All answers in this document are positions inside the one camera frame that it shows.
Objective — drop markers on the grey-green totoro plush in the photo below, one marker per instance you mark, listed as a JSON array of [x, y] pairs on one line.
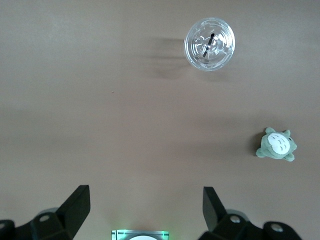
[[276, 145]]

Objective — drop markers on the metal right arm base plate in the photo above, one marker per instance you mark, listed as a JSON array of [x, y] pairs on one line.
[[120, 235]]

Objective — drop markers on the clear plastic cup with lid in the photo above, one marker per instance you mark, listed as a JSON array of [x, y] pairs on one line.
[[210, 45]]

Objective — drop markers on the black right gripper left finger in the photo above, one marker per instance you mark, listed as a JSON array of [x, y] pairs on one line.
[[62, 220]]

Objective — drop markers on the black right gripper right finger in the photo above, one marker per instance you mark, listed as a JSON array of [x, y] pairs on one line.
[[220, 225]]

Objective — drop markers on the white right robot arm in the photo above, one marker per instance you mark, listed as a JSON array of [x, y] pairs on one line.
[[141, 238]]

